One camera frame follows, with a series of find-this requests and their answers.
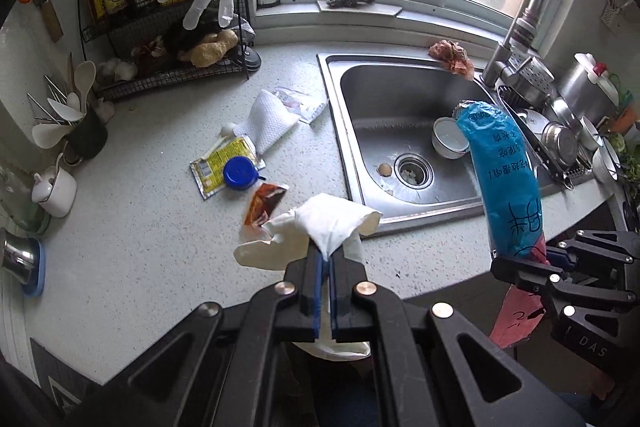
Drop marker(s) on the yellow yeast packet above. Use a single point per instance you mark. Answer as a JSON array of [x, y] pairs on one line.
[[207, 171]]

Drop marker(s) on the grey pink foil pouch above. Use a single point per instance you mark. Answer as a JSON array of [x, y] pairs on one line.
[[305, 106]]

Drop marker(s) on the steel kitchen faucet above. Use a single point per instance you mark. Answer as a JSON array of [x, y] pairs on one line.
[[515, 62]]

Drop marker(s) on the reddish dish rag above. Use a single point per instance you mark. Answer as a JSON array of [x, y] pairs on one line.
[[454, 57]]

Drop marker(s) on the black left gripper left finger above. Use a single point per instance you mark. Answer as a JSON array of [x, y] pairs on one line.
[[216, 367]]

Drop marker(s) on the stainless steel sink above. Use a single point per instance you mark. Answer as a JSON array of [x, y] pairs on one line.
[[384, 108]]

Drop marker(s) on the ginger root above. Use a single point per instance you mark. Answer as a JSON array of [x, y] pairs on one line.
[[211, 49]]

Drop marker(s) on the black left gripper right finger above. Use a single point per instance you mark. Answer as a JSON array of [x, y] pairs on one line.
[[432, 366]]

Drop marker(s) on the black utensil holder cup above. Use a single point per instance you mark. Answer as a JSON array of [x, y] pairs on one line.
[[88, 136]]

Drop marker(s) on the steel cup on blue coaster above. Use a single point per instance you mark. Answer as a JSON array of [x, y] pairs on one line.
[[24, 258]]

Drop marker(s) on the white bowl in sink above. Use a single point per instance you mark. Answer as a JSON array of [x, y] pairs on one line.
[[448, 140]]

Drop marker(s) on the black wire rack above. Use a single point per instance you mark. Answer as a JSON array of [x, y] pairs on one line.
[[151, 38]]

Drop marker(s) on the white textured paper towel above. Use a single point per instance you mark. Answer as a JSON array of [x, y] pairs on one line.
[[268, 122]]

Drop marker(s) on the brown egg shell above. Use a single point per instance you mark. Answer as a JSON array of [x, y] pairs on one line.
[[385, 170]]

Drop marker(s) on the blue bottle cap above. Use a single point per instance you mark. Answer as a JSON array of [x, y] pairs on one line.
[[239, 173]]

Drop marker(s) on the orange sauce sachet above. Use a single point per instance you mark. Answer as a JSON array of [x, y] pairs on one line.
[[264, 201]]

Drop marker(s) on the white ceramic spoon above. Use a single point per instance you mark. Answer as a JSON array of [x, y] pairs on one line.
[[84, 76]]

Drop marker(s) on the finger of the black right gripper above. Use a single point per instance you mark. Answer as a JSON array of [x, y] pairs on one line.
[[532, 277], [597, 253]]

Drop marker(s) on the white small teapot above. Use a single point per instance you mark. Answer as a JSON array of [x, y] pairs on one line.
[[54, 189]]

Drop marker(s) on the steel pot with lid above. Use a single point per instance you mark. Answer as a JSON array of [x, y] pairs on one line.
[[588, 89]]

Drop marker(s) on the blue plastic snack bag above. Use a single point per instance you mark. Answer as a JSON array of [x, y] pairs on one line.
[[507, 181]]

